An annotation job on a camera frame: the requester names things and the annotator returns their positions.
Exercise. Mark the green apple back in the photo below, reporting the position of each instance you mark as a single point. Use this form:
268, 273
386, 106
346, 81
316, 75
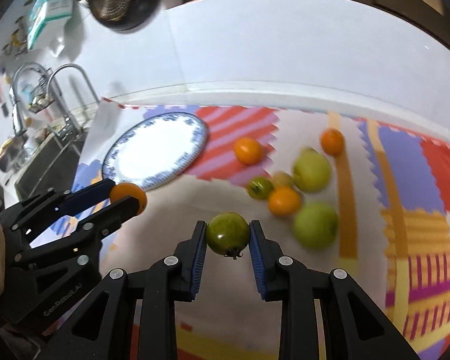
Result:
311, 172

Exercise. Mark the pull-down chrome faucet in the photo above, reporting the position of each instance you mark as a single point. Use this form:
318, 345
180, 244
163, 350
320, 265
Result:
24, 79

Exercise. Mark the small orange mandarin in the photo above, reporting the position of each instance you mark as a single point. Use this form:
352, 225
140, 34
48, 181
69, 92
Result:
284, 201

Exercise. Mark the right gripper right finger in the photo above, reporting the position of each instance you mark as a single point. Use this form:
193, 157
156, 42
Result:
316, 303

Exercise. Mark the wire sink caddy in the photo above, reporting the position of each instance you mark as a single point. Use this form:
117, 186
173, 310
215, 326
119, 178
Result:
39, 97

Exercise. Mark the colourful patterned table mat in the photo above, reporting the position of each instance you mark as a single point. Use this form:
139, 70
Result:
335, 191

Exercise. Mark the green tomato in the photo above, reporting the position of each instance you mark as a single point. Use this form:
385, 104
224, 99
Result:
228, 234
259, 188

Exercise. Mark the large orange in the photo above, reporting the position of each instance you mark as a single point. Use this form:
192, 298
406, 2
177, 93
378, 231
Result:
332, 142
248, 151

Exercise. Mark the steel kitchen sink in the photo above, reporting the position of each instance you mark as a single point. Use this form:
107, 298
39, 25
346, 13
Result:
38, 160

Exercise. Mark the blue white porcelain plate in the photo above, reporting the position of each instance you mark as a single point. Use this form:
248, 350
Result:
156, 150

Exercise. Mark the tan longan fruit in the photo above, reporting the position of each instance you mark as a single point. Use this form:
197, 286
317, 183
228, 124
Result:
282, 179

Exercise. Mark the small orange kumquat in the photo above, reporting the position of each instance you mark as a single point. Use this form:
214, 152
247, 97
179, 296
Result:
129, 194

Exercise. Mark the black frying pan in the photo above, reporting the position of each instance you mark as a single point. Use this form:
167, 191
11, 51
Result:
138, 13

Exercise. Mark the curved chrome faucet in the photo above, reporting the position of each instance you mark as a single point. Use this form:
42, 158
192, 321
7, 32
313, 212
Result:
69, 100

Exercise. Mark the teal white paper box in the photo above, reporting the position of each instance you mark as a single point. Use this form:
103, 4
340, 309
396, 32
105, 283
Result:
46, 25

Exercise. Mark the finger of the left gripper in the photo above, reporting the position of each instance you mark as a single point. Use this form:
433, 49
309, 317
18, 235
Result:
39, 212
97, 228

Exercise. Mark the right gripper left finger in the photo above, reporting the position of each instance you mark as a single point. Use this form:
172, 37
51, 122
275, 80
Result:
101, 326

